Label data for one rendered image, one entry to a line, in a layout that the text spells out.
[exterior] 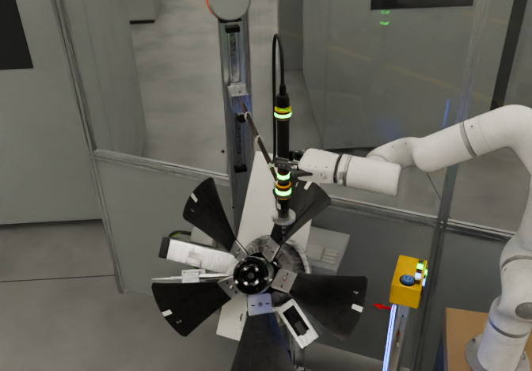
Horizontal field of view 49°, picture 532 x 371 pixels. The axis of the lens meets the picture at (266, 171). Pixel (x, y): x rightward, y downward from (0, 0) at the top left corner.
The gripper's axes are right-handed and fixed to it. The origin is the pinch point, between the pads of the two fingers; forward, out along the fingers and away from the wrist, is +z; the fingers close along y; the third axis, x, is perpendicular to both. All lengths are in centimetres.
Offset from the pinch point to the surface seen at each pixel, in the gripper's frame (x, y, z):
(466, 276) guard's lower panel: -90, 70, -58
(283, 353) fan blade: -66, -12, -4
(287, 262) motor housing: -49, 11, 2
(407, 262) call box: -57, 34, -35
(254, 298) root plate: -51, -6, 8
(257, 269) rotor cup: -40.7, -3.6, 7.5
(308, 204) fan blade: -24.3, 13.1, -3.5
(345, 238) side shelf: -79, 64, -6
